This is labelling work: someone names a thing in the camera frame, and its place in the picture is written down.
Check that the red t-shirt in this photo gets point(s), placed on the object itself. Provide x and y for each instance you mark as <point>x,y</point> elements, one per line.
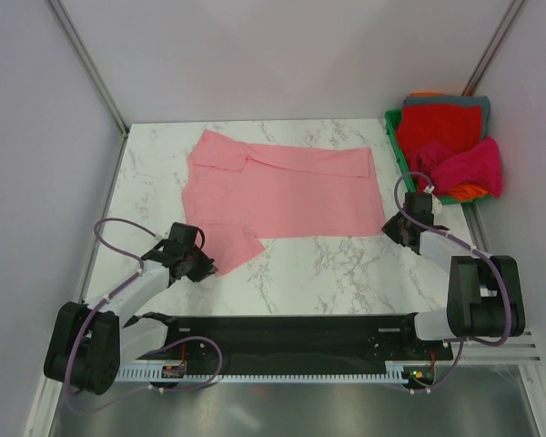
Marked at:
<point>457,128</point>

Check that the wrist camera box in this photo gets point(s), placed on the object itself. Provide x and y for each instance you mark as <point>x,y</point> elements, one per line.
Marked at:
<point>422,203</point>
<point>186,235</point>

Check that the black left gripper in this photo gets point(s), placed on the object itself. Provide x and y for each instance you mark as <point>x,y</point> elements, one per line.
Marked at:
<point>206,268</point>

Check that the green plastic bin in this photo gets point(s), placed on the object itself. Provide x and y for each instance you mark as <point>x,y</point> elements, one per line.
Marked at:
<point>393,118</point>

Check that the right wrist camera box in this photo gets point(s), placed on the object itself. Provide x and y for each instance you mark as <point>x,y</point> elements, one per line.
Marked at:
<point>422,203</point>

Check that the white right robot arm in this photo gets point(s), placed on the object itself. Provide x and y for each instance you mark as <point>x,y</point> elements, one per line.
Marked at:
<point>484,301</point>

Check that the pink t-shirt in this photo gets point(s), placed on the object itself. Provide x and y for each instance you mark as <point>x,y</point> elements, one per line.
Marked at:
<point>240,194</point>

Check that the aluminium frame post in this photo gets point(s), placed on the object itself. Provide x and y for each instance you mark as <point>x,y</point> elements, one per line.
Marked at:
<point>499,36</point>
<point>86,61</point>

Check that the right aluminium frame post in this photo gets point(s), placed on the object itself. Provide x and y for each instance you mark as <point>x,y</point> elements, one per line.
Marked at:
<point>499,36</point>

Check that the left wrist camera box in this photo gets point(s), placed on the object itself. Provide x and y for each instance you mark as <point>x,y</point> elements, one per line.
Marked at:
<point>186,235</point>

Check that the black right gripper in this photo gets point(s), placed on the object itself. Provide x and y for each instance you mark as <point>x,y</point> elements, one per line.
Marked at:
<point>389,228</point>

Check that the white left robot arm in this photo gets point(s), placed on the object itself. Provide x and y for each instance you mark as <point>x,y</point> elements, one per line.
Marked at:
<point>92,341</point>

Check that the magenta t-shirt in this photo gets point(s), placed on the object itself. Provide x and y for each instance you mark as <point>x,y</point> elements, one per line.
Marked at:
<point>481,166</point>

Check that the left aluminium frame post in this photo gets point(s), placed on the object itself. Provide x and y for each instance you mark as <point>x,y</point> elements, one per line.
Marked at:
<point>86,61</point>

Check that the orange t-shirt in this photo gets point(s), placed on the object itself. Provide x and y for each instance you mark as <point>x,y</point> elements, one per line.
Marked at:
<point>467,192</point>

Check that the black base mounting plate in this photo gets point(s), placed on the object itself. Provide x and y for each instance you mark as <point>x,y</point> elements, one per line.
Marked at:
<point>287,345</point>

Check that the grey t-shirt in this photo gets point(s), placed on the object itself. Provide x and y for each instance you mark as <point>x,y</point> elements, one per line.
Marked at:
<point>482,103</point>

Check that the white slotted cable duct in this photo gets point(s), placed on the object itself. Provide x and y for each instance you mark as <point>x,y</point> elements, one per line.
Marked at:
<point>160,372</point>

